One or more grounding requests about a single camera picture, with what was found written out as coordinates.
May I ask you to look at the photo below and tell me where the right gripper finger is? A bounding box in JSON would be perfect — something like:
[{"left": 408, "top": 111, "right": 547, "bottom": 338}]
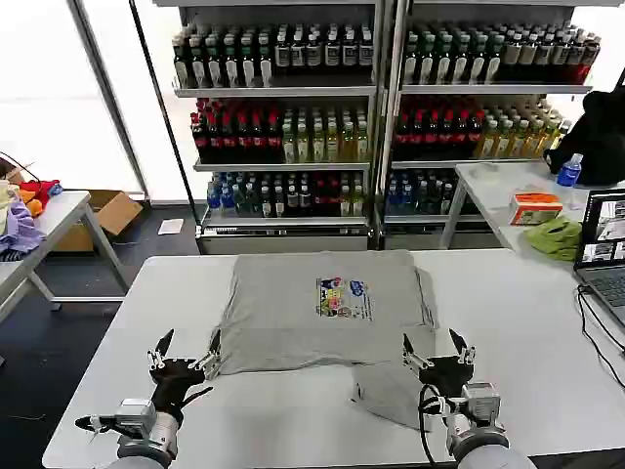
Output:
[
  {"left": 447, "top": 327, "right": 478, "bottom": 367},
  {"left": 400, "top": 333, "right": 437, "bottom": 373}
]

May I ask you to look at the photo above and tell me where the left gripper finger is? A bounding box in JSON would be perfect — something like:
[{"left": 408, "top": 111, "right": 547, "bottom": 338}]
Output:
[
  {"left": 187, "top": 327, "right": 224, "bottom": 382},
  {"left": 146, "top": 327, "right": 176, "bottom": 369}
]

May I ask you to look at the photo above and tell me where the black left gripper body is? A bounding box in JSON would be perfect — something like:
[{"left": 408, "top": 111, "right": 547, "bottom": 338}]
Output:
[{"left": 148, "top": 358, "right": 215, "bottom": 422}]

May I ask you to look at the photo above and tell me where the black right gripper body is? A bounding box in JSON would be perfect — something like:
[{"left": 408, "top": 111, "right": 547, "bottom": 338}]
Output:
[{"left": 417, "top": 356, "right": 476, "bottom": 398}]

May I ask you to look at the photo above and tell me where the grey printed t-shirt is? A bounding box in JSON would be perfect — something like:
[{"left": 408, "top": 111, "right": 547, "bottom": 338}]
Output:
[{"left": 208, "top": 249, "right": 441, "bottom": 433}]

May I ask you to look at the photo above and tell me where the green cloth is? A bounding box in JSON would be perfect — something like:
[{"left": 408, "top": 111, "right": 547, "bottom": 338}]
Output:
[{"left": 523, "top": 214, "right": 584, "bottom": 263}]

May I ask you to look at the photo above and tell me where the open cardboard box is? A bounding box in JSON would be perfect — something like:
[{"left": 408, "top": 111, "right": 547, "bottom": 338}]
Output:
[{"left": 50, "top": 189, "right": 145, "bottom": 253}]

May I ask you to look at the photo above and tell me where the orange tissue box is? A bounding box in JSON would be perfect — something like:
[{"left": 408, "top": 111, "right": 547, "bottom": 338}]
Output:
[{"left": 508, "top": 191, "right": 564, "bottom": 227}]

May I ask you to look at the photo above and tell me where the grey side table with clothes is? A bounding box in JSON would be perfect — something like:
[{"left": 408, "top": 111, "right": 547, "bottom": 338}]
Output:
[{"left": 0, "top": 190, "right": 130, "bottom": 324}]

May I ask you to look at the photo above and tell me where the grey laptop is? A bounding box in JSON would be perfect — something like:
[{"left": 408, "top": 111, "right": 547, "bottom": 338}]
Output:
[{"left": 572, "top": 188, "right": 625, "bottom": 329}]

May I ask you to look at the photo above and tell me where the purple cloth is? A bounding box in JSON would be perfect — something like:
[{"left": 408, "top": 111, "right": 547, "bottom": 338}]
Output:
[{"left": 0, "top": 198, "right": 48, "bottom": 256}]

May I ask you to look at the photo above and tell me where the orange cloth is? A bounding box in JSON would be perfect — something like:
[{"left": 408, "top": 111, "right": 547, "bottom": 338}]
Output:
[{"left": 20, "top": 188, "right": 48, "bottom": 217}]

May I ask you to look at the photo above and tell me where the red cloth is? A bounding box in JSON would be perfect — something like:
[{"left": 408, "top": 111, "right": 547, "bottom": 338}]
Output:
[{"left": 19, "top": 179, "right": 62, "bottom": 206}]

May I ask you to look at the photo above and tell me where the blue water bottle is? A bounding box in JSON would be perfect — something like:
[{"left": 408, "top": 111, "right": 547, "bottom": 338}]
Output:
[{"left": 556, "top": 152, "right": 585, "bottom": 189}]

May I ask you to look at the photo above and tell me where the cream cloth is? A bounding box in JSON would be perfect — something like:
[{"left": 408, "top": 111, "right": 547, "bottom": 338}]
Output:
[{"left": 0, "top": 179, "right": 21, "bottom": 212}]

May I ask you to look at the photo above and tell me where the shelf of bottles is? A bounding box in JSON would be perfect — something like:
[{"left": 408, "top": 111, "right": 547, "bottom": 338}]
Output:
[
  {"left": 151, "top": 0, "right": 388, "bottom": 255},
  {"left": 380, "top": 0, "right": 603, "bottom": 251}
]

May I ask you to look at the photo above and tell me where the black slanted pole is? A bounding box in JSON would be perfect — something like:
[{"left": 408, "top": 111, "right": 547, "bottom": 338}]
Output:
[{"left": 128, "top": 0, "right": 204, "bottom": 255}]

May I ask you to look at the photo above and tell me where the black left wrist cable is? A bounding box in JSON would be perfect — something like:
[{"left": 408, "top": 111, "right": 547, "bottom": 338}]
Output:
[{"left": 179, "top": 385, "right": 215, "bottom": 408}]

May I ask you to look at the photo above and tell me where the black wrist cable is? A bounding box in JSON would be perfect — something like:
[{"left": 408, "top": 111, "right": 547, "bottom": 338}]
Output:
[
  {"left": 417, "top": 382, "right": 453, "bottom": 465},
  {"left": 179, "top": 385, "right": 215, "bottom": 408}
]

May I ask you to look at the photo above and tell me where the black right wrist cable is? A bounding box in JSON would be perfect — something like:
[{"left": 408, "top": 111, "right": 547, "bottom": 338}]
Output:
[{"left": 417, "top": 382, "right": 453, "bottom": 465}]

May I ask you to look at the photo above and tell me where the black laptop cable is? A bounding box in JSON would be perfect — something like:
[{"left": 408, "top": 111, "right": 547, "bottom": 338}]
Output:
[
  {"left": 578, "top": 287, "right": 625, "bottom": 388},
  {"left": 575, "top": 283, "right": 625, "bottom": 354}
]

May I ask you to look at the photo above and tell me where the grey window frame post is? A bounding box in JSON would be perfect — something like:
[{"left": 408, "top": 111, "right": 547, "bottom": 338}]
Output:
[{"left": 64, "top": 0, "right": 150, "bottom": 197}]

